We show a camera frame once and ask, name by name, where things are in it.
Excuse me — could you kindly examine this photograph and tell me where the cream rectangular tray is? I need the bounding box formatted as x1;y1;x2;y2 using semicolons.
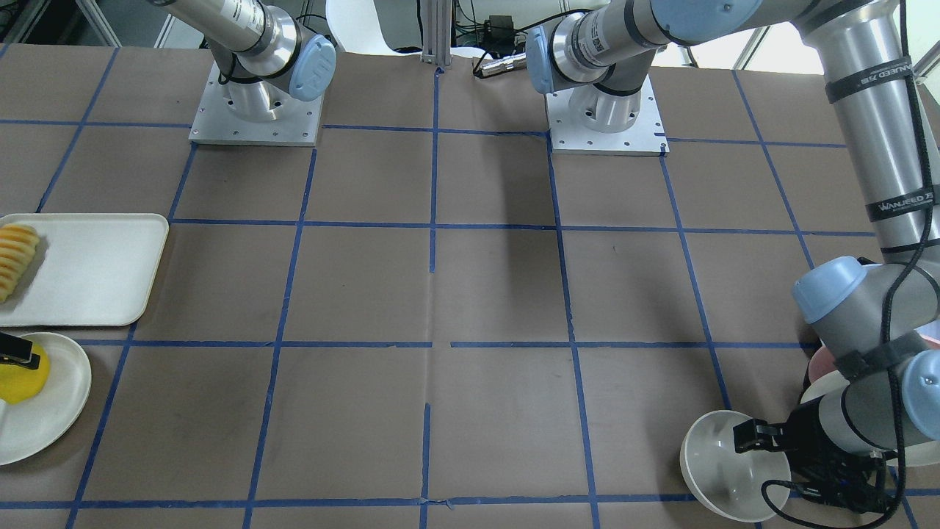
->
1;213;169;327

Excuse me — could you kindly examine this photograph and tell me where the beige plate in rack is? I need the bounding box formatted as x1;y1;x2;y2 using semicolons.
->
800;371;939;467

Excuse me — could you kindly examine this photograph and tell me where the white ceramic bowl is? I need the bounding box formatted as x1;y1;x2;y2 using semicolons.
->
679;411;790;523

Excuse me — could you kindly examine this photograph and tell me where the cream round plate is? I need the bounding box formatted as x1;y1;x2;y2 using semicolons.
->
1;332;92;466

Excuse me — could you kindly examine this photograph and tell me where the aluminium frame post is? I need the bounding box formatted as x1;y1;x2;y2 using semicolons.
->
419;0;454;71

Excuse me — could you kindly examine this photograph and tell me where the pink plate in rack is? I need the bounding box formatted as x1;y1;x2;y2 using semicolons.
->
808;345;837;384

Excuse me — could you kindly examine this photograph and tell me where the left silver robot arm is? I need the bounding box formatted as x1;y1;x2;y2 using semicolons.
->
526;1;938;527

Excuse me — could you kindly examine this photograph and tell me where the white plastic chair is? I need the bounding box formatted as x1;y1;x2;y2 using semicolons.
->
325;1;397;56

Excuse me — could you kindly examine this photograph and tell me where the yellow lemon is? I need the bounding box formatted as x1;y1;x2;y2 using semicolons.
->
1;342;51;405

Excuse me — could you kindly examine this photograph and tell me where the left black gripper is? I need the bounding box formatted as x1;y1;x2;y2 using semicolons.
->
733;400;893;515

